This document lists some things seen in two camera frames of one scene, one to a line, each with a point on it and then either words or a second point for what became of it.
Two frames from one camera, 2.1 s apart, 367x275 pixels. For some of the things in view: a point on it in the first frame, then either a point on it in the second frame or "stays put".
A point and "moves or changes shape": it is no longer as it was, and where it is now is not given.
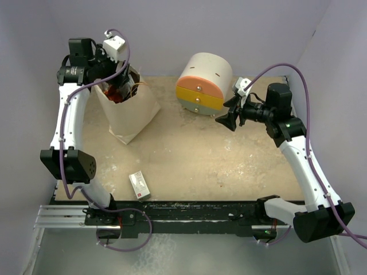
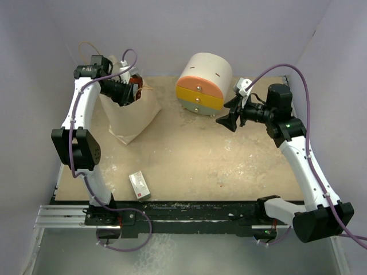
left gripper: [114, 77] -> [127, 97]
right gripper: [229, 120] stays put
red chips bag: [119, 92] moves or changes shape
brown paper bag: [127, 118] stays put
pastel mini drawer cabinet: [205, 79] stays put
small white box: [140, 186] stays put
